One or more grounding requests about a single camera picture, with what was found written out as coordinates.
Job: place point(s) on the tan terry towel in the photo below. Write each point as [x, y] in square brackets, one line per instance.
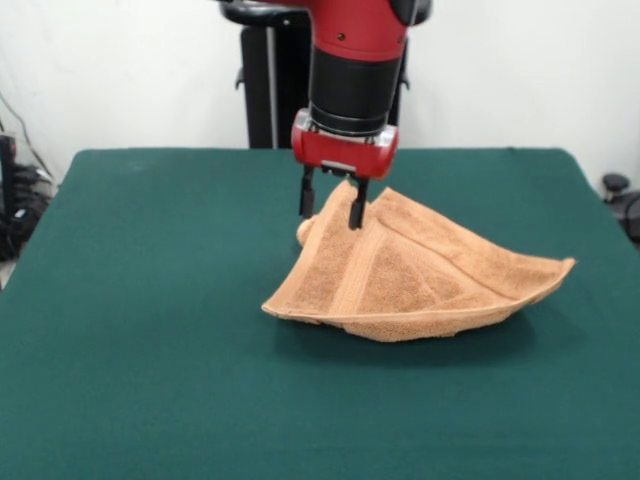
[400, 290]

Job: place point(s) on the dark green table cloth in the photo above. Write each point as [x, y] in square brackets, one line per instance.
[150, 350]

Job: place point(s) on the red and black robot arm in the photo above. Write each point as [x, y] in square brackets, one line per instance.
[355, 65]

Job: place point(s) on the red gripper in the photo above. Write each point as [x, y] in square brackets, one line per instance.
[345, 155]

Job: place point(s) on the black round caster foot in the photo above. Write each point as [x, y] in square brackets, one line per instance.
[616, 182]

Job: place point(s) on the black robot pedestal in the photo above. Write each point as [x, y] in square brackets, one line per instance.
[260, 75]

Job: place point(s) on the black box device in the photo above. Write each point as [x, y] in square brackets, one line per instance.
[7, 190]

